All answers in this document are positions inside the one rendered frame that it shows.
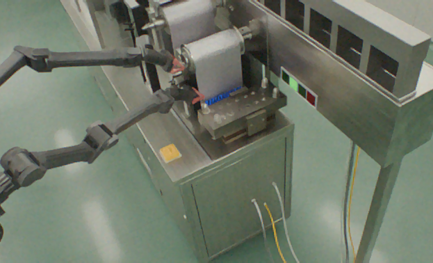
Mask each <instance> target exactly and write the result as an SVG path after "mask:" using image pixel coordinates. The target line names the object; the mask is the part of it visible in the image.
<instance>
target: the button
mask: <svg viewBox="0 0 433 263"><path fill-rule="evenodd" d="M160 151H161V154H162V155H163V157H164V159H165V161H170V160H171V159H173V158H175V157H178V156H180V154H179V151H178V150H177V149H176V148H175V146H174V145H173V144H171V145H169V146H166V147H164V148H161V149H160Z"/></svg>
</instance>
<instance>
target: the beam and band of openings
mask: <svg viewBox="0 0 433 263"><path fill-rule="evenodd" d="M252 1H253V2H254V3H256V4H257V5H260V7H262V8H263V9H264V10H266V11H268V12H269V13H271V14H273V15H274V16H275V17H277V18H278V19H279V20H281V21H282V22H284V23H285V24H287V25H289V26H290V27H292V28H293V29H295V30H296V31H297V32H298V33H300V34H301V35H303V36H305V37H306V38H308V39H309V40H310V41H311V42H312V43H314V44H316V45H318V46H319V47H321V48H322V49H324V50H325V52H327V53H329V54H331V55H332V56H333V57H335V58H337V59H338V60H339V61H340V62H341V63H342V64H345V65H346V66H348V67H349V68H351V69H352V70H354V72H356V73H357V74H358V75H360V76H361V77H363V78H365V79H367V80H368V81H369V82H370V83H371V84H372V85H374V86H376V87H377V88H379V89H380V90H382V91H383V93H385V94H386V95H388V96H389V97H391V98H392V99H394V100H395V101H397V102H401V101H403V100H405V99H407V98H408V97H411V96H412V95H415V94H416V92H417V90H416V88H417V85H418V80H419V78H420V74H421V69H422V66H423V62H424V60H425V59H426V57H427V53H428V49H429V47H430V40H431V38H432V37H431V36H429V35H427V34H425V33H423V32H422V31H420V30H418V29H416V28H414V27H412V26H410V25H408V24H406V23H405V22H403V21H402V20H400V19H398V18H396V17H394V16H392V15H390V14H388V13H387V12H385V11H383V10H381V9H379V8H377V7H375V6H373V5H371V4H370V3H368V2H367V1H364V0H252Z"/></svg>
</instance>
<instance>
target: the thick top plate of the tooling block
mask: <svg viewBox="0 0 433 263"><path fill-rule="evenodd" d="M261 85H262V82H261V83H258V84H256V85H255V86H253V87H250V88H248V92H246V93H243V94H242V95H240V96H238V97H235V98H233V99H231V98H230V97H227V98H225V99H222V100H220V101H218V102H216V103H212V104H210V106H208V107H209V110H210V112H209V113H202V109H200V110H198V116H199V120H200V121H201V123H202V124H203V125H204V127H205V128H207V129H208V131H209V133H210V134H211V135H212V137H213V138H215V139H217V138H219V137H221V136H224V135H225V134H228V133H230V132H232V131H233V130H235V129H238V128H240V127H243V126H245V125H246V120H245V117H247V116H249V115H252V114H254V113H255V112H257V111H259V110H262V109H265V112H266V115H268V114H270V113H272V112H273V111H276V110H278V109H281V108H283V107H285V106H287V96H286V95H285V94H284V92H282V91H280V89H279V97H278V98H274V97H273V96H272V95H273V90H274V88H277V87H276V86H275V85H274V84H273V82H271V81H269V80H268V87H267V88H263V87H262V86H261ZM216 114H218V115H219V116H220V119H221V121H222V122H221V124H220V125H215V124H213V116H215V115H216Z"/></svg>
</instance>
